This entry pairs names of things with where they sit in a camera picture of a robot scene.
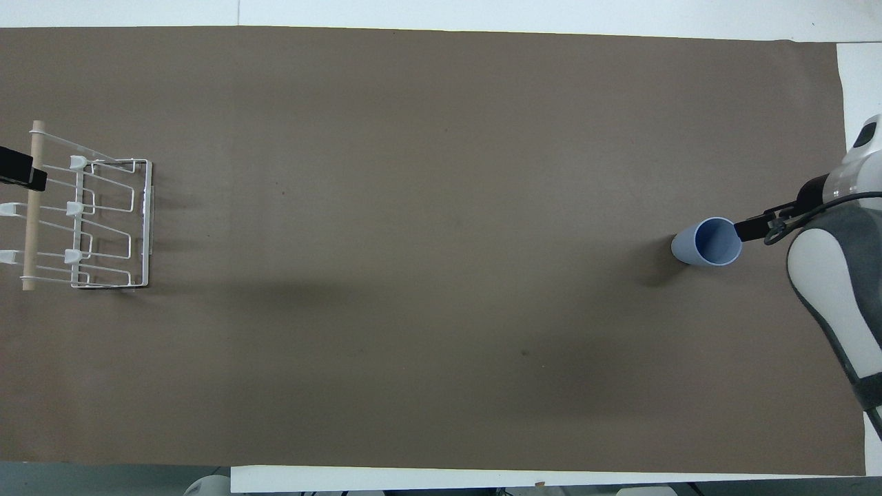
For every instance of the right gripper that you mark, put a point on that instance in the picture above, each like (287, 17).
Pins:
(813, 193)

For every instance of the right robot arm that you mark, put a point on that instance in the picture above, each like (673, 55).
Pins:
(827, 275)

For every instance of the blue plastic cup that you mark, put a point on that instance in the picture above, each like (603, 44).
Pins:
(716, 242)

